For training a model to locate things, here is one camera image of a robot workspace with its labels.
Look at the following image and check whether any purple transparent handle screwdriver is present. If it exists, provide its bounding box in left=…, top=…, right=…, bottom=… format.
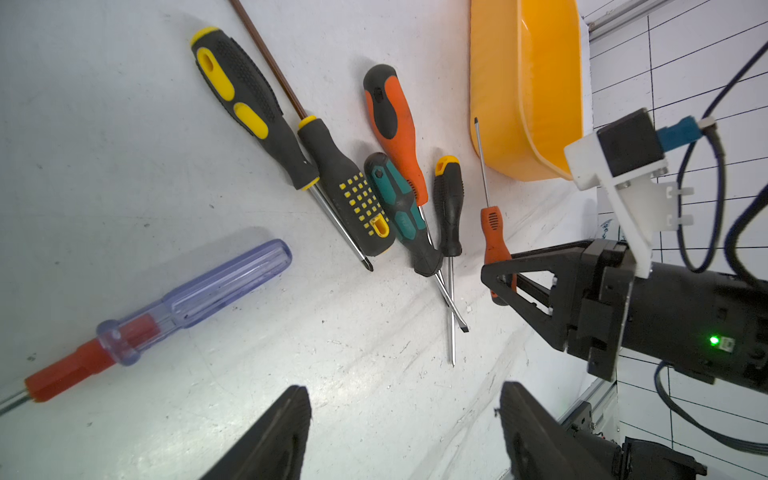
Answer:
left=1, top=239, right=292, bottom=414

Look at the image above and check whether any green black screwdriver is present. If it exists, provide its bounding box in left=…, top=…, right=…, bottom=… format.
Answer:
left=364, top=152, right=469, bottom=333

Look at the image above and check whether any slim black yellow-cap screwdriver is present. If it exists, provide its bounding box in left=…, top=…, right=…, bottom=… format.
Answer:
left=433, top=155, right=466, bottom=368

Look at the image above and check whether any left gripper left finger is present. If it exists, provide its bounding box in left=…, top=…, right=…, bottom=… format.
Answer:
left=203, top=385, right=312, bottom=479

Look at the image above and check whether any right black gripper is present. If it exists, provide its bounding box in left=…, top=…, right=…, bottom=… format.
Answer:
left=481, top=240, right=635, bottom=381

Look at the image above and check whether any large black yellow screwdriver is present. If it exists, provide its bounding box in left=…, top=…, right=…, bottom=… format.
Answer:
left=190, top=27, right=373, bottom=271

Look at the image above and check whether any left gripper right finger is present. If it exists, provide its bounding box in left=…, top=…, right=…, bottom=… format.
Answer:
left=499, top=382, right=623, bottom=479

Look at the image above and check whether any black yellow dotted screwdriver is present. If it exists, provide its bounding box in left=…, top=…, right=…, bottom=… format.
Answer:
left=231, top=0, right=395, bottom=257

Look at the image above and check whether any large orange black screwdriver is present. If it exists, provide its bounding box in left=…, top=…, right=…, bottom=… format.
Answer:
left=362, top=63, right=470, bottom=334

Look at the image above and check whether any small orange black screwdriver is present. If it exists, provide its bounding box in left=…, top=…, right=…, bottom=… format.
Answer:
left=473, top=116, right=518, bottom=307

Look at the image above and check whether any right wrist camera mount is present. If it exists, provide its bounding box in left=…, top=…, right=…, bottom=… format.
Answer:
left=564, top=108, right=716, bottom=279

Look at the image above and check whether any yellow plastic storage box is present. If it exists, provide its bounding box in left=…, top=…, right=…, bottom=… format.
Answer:
left=469, top=0, right=583, bottom=182

